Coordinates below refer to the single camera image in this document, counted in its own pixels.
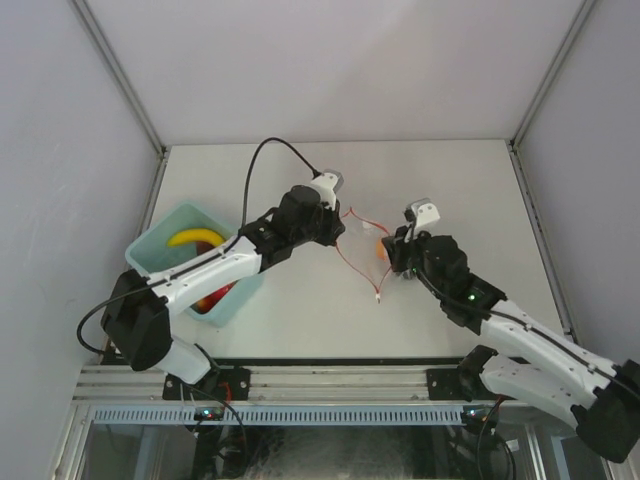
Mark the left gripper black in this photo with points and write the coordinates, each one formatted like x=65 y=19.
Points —
x=334 y=227

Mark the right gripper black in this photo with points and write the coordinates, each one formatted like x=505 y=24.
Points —
x=397 y=247

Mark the clear zip top bag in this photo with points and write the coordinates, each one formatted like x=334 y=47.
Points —
x=357 y=248

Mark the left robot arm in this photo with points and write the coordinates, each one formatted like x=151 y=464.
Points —
x=137 y=316

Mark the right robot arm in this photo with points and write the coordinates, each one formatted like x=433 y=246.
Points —
x=518 y=357

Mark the fake small peach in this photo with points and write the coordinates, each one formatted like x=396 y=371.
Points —
x=381 y=251

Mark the fake yellow banana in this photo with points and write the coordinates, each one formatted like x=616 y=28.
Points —
x=207 y=236

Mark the fake red yellow apple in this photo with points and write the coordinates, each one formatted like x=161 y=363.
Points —
x=207 y=303

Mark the teal plastic bin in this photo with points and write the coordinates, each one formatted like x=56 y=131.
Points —
x=149 y=253

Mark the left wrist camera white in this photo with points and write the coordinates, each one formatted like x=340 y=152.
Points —
x=327 y=184

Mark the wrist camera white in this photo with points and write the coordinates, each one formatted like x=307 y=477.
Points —
x=327 y=184
x=421 y=215

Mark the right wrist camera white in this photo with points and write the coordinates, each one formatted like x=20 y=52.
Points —
x=421 y=215

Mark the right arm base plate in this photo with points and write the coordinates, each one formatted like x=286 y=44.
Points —
x=444 y=384

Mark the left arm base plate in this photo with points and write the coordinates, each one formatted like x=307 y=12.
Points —
x=228 y=384

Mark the blue slotted cable duct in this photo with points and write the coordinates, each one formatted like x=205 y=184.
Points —
x=262 y=415

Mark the aluminium rail frame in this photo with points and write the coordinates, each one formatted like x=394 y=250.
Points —
x=274 y=385

